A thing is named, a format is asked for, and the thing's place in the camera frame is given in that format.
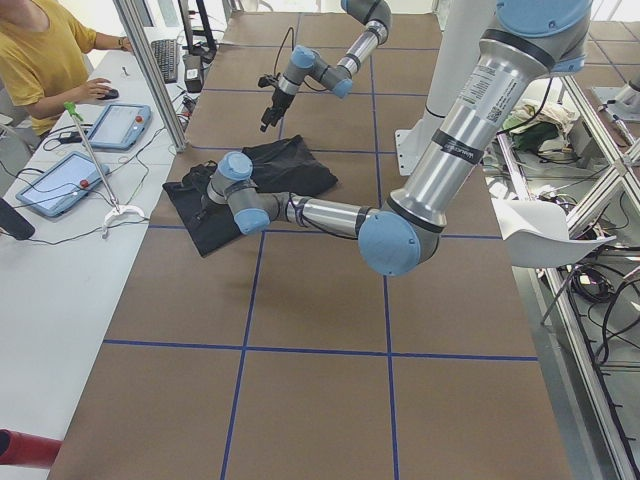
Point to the black printed t-shirt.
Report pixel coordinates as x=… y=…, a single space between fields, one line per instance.
x=285 y=165

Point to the aluminium frame post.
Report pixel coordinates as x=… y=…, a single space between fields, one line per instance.
x=134 y=29

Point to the near blue teach pendant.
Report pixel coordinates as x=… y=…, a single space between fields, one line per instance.
x=59 y=188

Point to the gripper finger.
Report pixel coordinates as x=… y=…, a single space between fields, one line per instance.
x=269 y=119

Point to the far blue teach pendant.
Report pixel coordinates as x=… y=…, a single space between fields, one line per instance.
x=119 y=126

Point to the person in yellow shirt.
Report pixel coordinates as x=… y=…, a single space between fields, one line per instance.
x=42 y=59

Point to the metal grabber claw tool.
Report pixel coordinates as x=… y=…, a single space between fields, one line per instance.
x=118 y=210

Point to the red cylinder object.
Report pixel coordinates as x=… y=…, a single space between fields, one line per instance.
x=26 y=450

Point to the black computer mouse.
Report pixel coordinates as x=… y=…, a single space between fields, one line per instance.
x=111 y=94

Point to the black keyboard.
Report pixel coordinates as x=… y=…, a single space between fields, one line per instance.
x=165 y=52

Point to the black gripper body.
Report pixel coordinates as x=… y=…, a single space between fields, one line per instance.
x=279 y=99

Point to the white curved sheet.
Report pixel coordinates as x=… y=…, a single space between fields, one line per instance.
x=536 y=234

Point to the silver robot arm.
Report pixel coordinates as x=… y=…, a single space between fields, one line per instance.
x=305 y=62
x=525 y=41

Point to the blue teach pendant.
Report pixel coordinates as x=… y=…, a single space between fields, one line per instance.
x=119 y=126
x=59 y=188

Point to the brown paper table cover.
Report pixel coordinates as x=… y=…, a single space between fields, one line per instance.
x=283 y=355

